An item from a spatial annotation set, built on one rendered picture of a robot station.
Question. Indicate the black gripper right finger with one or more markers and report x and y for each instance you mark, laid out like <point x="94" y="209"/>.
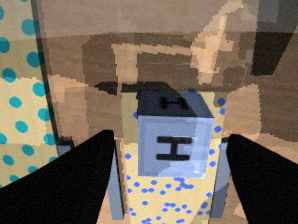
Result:
<point x="266" y="182"/>

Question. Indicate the light blue cube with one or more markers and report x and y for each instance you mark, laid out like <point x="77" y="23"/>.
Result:
<point x="174" y="133"/>

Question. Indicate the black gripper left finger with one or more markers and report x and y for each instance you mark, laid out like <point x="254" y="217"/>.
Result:
<point x="69" y="190"/>

